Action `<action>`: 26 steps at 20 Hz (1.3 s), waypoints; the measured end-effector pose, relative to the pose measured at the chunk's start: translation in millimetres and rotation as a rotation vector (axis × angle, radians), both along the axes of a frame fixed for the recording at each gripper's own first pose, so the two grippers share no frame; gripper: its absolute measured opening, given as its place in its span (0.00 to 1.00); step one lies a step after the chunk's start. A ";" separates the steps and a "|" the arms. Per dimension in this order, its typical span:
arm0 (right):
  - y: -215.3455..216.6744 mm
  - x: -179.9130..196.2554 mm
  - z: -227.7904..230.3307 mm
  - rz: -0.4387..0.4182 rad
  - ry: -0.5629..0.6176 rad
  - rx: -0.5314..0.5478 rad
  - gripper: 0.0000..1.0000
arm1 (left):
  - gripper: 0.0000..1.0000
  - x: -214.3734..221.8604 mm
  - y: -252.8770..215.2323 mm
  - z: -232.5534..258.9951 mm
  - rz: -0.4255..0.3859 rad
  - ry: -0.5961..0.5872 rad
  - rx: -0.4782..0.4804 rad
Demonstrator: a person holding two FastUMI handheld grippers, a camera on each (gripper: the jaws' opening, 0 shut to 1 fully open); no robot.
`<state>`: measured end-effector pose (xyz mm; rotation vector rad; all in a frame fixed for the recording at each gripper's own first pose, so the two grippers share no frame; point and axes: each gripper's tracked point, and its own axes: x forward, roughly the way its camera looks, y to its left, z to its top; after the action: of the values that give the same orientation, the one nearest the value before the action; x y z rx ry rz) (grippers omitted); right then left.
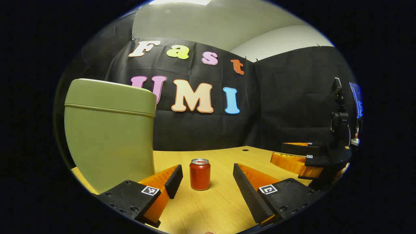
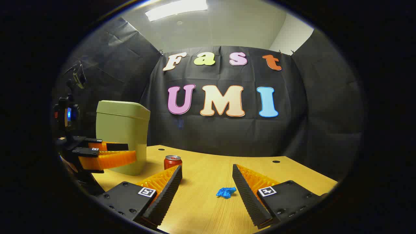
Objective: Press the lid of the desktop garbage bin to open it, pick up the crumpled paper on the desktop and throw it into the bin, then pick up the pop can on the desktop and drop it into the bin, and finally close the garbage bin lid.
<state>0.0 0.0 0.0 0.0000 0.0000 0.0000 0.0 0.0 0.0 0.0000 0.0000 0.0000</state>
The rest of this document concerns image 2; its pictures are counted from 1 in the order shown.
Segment wooden desktop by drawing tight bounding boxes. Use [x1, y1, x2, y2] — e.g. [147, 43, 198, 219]
[60, 145, 338, 234]

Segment black backdrop cloth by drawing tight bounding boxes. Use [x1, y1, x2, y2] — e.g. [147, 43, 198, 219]
[54, 16, 364, 181]

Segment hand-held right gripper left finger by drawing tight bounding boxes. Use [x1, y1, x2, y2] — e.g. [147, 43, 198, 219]
[96, 165, 183, 228]

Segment blue paper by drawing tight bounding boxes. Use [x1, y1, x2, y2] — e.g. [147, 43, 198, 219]
[216, 187, 237, 199]

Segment green desktop garbage bin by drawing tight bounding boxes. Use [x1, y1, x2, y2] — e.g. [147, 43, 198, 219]
[95, 100, 151, 176]

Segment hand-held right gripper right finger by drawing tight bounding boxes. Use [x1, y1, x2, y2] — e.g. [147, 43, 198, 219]
[232, 163, 329, 229]

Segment red pop can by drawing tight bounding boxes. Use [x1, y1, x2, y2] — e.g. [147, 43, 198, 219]
[163, 155, 183, 171]

